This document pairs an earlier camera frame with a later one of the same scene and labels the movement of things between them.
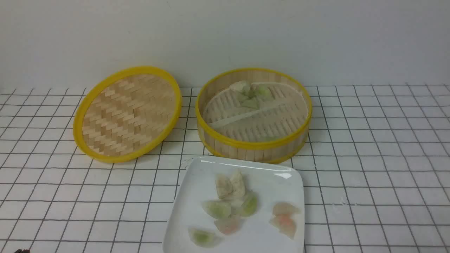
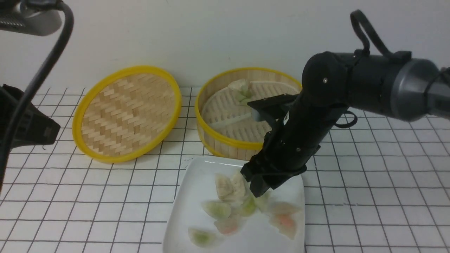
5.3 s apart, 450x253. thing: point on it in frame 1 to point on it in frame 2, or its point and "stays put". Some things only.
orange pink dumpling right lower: x=284 y=223 stays put
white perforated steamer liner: x=225 y=115 stays put
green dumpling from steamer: x=263 y=92 to x=263 y=202
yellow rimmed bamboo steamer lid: x=126 y=114 stays put
